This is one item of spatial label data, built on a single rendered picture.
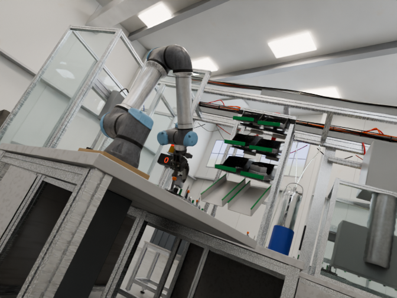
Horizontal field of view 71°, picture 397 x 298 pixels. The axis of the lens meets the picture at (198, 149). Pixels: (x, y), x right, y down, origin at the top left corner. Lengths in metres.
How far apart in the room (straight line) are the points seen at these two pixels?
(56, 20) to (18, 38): 1.29
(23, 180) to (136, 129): 1.03
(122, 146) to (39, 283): 0.60
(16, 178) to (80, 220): 1.42
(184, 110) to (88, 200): 0.82
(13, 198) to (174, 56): 1.26
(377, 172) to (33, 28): 9.35
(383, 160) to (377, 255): 0.68
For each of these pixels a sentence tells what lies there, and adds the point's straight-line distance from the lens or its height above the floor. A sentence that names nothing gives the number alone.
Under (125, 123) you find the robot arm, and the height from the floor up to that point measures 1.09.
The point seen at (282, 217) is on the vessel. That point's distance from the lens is 2.28.
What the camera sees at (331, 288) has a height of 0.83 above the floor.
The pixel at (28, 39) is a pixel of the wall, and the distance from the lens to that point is 9.91.
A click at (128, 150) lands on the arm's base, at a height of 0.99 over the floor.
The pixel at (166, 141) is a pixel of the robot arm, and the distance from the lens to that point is 1.43.
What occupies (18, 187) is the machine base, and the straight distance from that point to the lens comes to 2.00.
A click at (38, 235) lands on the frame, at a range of 2.08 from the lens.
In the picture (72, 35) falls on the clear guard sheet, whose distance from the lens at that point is 2.61.
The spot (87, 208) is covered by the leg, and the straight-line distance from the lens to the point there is 0.65.
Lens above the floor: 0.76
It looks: 18 degrees up
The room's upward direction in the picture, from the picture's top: 22 degrees clockwise
